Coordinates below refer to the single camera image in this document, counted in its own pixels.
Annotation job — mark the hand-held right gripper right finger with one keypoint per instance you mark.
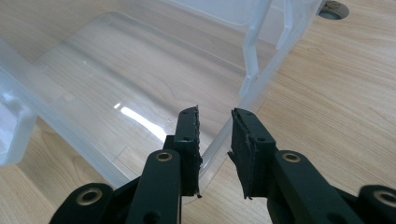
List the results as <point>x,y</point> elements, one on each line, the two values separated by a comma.
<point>280,186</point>

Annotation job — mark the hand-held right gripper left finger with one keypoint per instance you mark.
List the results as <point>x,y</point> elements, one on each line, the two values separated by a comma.
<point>162,183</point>

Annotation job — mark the clear plastic storage box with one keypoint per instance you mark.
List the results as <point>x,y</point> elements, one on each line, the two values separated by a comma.
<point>124,77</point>

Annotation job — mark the dark round table grommet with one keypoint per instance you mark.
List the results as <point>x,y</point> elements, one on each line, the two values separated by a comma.
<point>333,11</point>

